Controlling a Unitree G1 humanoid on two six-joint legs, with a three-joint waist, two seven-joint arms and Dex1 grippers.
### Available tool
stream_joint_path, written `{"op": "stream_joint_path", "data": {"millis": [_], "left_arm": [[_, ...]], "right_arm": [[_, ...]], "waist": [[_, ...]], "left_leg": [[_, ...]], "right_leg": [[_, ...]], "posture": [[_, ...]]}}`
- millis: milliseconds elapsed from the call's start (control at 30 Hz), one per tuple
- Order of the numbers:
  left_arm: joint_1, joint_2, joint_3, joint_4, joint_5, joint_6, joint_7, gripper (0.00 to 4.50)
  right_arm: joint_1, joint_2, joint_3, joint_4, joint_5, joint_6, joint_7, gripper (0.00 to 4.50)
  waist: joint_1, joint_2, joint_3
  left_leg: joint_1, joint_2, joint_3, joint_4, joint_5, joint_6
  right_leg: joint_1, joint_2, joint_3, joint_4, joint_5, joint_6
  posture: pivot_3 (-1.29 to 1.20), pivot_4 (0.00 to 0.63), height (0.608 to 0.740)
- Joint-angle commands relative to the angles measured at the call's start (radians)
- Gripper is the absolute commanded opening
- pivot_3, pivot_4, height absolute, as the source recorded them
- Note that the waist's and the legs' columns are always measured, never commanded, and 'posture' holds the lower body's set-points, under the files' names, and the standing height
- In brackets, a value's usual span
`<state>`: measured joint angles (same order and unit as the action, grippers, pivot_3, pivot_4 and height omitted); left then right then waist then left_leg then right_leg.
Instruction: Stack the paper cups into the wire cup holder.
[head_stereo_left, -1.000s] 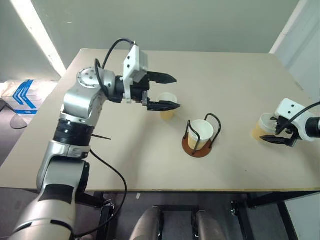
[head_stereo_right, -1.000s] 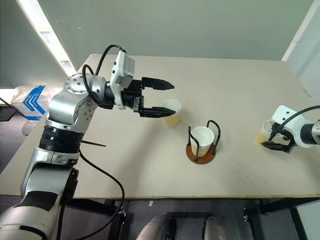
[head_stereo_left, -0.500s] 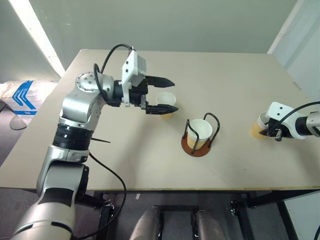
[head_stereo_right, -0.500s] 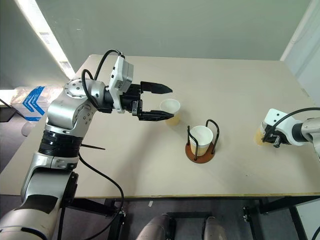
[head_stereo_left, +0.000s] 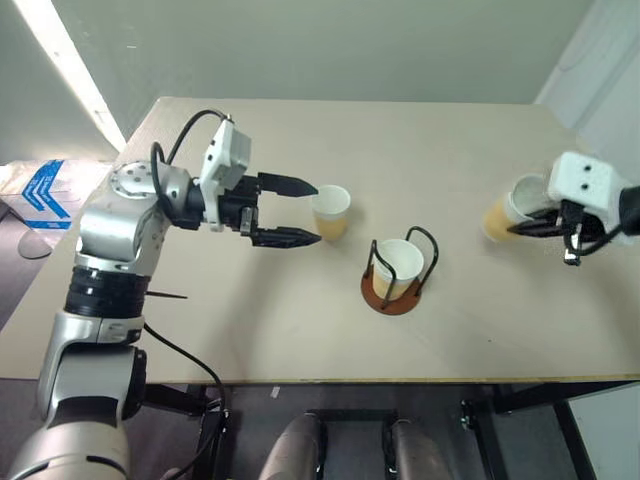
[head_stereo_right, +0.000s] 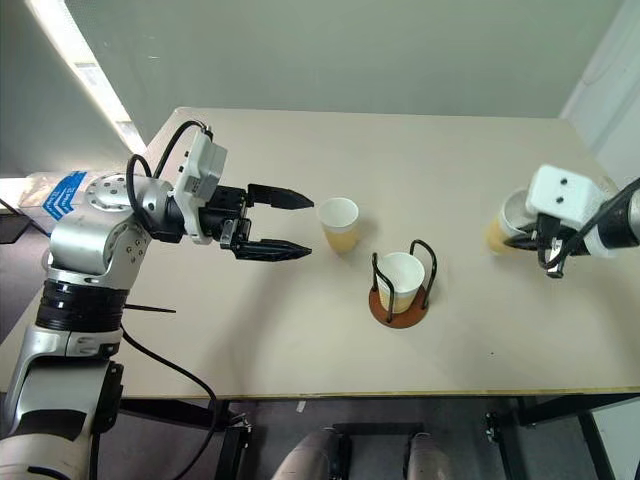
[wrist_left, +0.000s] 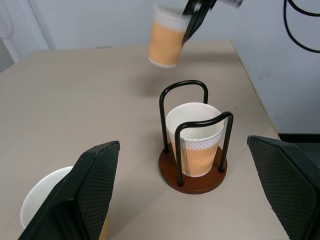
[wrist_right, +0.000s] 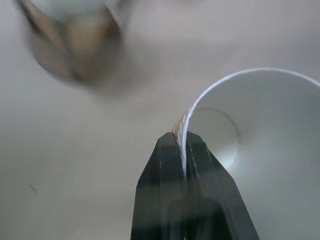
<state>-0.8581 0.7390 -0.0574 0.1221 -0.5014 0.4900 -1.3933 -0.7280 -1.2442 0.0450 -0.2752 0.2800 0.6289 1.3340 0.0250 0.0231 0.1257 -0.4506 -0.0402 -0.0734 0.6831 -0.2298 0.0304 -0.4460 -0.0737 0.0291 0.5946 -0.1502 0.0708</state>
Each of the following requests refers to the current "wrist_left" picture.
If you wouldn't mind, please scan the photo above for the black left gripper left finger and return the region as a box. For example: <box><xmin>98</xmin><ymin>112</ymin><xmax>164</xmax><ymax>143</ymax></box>
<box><xmin>17</xmin><ymin>140</ymin><xmax>121</xmax><ymax>240</ymax></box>

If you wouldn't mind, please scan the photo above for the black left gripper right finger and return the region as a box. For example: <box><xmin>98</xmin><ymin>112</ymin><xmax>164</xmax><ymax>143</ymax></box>
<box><xmin>246</xmin><ymin>135</ymin><xmax>320</xmax><ymax>240</ymax></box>

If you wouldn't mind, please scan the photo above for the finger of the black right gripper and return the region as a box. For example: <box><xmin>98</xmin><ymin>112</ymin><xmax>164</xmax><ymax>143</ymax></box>
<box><xmin>182</xmin><ymin>0</ymin><xmax>199</xmax><ymax>16</ymax></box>
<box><xmin>183</xmin><ymin>0</ymin><xmax>217</xmax><ymax>45</ymax></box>

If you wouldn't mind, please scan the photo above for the orange white ribbed paper cup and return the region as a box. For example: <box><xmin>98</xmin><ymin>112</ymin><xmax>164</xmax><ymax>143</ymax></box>
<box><xmin>147</xmin><ymin>3</ymin><xmax>191</xmax><ymax>70</ymax></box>
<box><xmin>165</xmin><ymin>101</ymin><xmax>225</xmax><ymax>179</ymax></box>
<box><xmin>19</xmin><ymin>166</ymin><xmax>111</xmax><ymax>240</ymax></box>

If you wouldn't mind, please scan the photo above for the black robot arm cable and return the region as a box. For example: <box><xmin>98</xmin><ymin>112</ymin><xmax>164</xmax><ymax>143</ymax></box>
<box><xmin>283</xmin><ymin>0</ymin><xmax>320</xmax><ymax>54</ymax></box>

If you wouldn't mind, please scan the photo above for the black wire wooden-base cup holder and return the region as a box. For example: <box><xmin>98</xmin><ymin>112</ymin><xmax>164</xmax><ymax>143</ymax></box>
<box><xmin>158</xmin><ymin>79</ymin><xmax>235</xmax><ymax>195</ymax></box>

